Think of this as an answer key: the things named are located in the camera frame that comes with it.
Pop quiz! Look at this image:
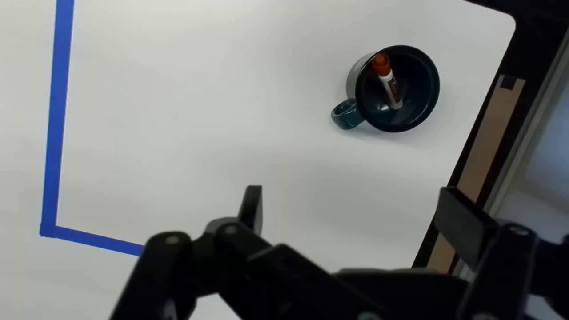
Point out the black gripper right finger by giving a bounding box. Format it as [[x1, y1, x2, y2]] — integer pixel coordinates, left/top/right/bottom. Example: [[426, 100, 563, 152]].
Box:
[[433, 185, 569, 320]]

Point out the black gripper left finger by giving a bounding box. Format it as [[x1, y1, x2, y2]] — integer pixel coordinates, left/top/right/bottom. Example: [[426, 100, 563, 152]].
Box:
[[108, 185, 357, 320]]

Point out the dark blue mug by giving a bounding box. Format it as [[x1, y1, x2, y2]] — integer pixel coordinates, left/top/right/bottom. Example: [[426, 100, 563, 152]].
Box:
[[328, 43, 442, 136]]

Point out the brown wooden board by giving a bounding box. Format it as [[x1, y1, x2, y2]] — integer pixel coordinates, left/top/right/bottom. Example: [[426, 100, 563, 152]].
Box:
[[424, 73, 526, 274]]

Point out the aluminium rail frame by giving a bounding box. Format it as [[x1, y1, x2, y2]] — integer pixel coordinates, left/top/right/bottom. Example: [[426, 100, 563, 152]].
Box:
[[486, 43, 569, 219]]

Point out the blue tape outline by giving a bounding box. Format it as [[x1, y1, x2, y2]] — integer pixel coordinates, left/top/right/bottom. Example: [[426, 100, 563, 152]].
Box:
[[37, 0, 147, 258]]

